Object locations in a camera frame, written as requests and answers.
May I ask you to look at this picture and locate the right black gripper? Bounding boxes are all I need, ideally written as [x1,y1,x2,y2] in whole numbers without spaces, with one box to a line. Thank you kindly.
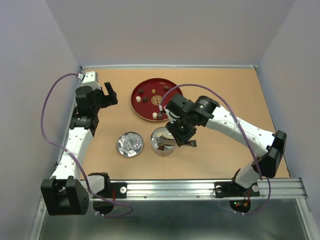
[165,114,197,147]

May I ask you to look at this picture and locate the silver metal tongs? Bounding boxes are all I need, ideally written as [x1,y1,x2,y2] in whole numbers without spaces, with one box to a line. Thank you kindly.
[156,136,197,148]

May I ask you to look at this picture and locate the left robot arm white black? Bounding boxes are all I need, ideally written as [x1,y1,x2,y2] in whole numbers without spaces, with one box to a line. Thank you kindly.
[40,82,118,216]

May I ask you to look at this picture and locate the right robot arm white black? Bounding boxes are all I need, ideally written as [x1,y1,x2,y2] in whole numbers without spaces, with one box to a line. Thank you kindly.
[164,93,287,195]

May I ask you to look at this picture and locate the white strawberry chocolate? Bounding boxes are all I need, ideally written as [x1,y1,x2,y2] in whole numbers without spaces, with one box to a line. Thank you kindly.
[152,112,158,119]

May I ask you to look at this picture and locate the white paper cup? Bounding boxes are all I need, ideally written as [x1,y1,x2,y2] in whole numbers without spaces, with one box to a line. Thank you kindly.
[152,128,166,140]
[151,139,159,151]

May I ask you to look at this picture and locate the round silver tin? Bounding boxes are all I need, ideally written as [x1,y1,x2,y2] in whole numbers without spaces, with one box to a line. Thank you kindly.
[150,126,176,157]

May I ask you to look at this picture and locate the red round tray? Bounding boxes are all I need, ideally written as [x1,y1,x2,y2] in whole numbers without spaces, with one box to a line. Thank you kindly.
[130,78,176,122]

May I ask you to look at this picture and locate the silver tin lid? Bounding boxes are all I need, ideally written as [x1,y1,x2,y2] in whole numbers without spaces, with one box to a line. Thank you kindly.
[116,131,144,158]

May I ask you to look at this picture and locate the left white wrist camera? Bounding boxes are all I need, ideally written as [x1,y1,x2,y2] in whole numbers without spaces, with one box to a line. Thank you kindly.
[80,71,100,90]

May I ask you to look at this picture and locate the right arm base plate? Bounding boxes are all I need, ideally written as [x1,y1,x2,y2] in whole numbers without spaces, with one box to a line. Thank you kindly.
[214,181,260,199]

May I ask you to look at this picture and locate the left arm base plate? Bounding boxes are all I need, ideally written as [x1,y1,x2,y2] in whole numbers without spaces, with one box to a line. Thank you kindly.
[97,182,128,200]

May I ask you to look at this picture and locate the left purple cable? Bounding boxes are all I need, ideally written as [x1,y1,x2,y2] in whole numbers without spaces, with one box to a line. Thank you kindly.
[40,72,135,218]

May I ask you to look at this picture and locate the aluminium mounting rail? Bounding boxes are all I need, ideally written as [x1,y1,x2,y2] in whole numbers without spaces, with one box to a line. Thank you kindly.
[91,178,307,202]

